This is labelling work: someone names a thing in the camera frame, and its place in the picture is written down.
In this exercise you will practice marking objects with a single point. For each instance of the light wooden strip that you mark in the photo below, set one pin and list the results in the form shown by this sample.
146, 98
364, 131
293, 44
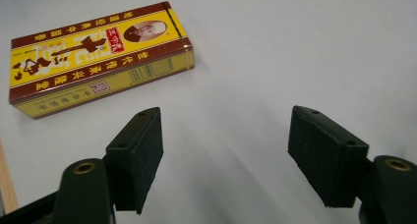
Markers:
6, 184

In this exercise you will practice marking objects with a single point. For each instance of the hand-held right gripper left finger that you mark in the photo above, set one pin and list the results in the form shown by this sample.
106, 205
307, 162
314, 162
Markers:
134, 158

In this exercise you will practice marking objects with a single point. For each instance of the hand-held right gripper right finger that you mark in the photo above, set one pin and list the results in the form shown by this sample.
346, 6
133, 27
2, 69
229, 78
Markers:
331, 158

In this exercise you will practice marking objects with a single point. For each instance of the yellow and maroon carton box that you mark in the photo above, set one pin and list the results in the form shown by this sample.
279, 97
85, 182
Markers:
98, 58

